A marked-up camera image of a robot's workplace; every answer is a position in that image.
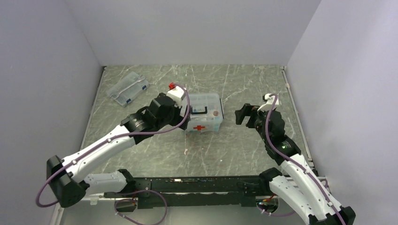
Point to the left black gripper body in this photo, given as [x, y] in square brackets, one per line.
[176, 118]

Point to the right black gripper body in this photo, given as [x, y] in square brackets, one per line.
[250, 110]

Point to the clear medicine kit box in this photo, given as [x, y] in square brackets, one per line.
[201, 126]

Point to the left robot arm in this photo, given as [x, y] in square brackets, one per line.
[71, 178]

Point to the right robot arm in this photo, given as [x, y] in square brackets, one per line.
[310, 199]

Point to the clear box with blue latches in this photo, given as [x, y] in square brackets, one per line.
[128, 88]

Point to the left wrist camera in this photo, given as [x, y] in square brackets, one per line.
[176, 93]

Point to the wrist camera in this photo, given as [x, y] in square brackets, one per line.
[271, 102]
[176, 93]

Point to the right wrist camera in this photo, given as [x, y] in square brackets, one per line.
[271, 102]

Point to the black front rail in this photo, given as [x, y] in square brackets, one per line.
[244, 191]

